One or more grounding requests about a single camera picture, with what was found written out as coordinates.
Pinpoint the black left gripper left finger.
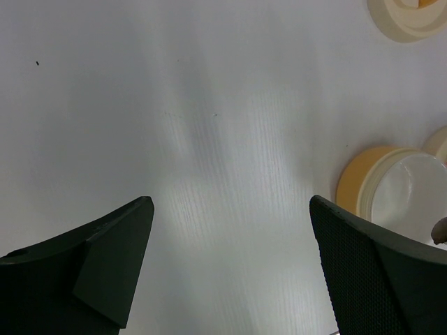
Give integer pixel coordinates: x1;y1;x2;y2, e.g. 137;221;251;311
1;196;154;334

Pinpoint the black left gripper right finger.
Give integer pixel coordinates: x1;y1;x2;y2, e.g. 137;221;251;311
309;195;446;334

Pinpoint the cream lid orange handle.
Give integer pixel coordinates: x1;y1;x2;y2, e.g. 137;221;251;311
367;1;446;43

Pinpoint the orange round container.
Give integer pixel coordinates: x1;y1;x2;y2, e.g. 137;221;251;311
335;146;446;246

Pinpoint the cream lid pink handle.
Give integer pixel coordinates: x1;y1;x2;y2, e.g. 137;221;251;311
423;126;447;165

